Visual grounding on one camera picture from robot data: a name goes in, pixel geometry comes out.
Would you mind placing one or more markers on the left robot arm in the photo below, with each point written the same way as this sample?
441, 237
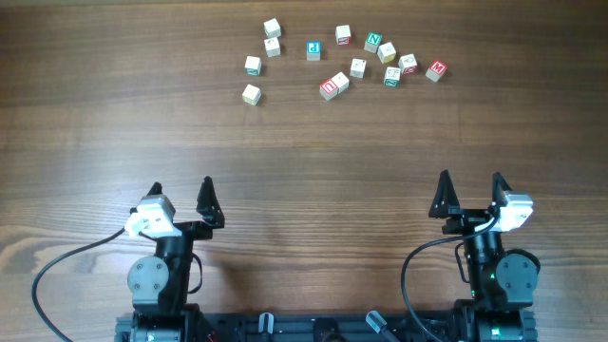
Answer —
160, 283

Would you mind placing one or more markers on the wooden block red picture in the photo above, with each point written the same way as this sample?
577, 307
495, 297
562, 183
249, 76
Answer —
407, 64

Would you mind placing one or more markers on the red letter M block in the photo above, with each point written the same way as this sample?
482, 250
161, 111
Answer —
436, 71

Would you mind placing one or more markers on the wooden block with picture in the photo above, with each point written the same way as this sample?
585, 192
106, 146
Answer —
358, 67

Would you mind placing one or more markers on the green letter N block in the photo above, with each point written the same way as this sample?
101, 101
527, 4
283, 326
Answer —
372, 42

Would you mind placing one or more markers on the wooden block yellow edge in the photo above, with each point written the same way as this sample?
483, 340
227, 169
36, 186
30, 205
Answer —
386, 52

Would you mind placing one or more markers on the wooden block yellow side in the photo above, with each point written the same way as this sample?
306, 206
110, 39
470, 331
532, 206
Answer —
251, 94

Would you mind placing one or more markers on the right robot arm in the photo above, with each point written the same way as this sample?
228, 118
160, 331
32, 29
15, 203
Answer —
501, 282

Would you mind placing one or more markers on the wooden block with drawing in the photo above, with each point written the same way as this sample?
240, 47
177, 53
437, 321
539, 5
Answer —
272, 47

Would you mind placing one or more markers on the red letter U block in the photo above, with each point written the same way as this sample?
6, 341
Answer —
328, 89

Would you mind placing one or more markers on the wooden block green letter side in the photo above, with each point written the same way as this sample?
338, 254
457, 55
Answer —
341, 81

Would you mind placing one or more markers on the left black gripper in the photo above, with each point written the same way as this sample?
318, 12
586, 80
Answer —
188, 226

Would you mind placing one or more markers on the plain wooden block top-left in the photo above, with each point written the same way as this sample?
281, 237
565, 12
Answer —
272, 28

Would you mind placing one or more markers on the wooden block green Z side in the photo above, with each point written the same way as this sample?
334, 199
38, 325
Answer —
392, 76

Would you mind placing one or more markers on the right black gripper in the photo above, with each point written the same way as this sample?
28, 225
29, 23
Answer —
469, 217

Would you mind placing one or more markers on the blue letter P block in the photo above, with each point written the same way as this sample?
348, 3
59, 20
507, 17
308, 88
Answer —
313, 51

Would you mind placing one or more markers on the wooden block red side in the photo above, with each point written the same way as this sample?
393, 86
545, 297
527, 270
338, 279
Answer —
343, 35

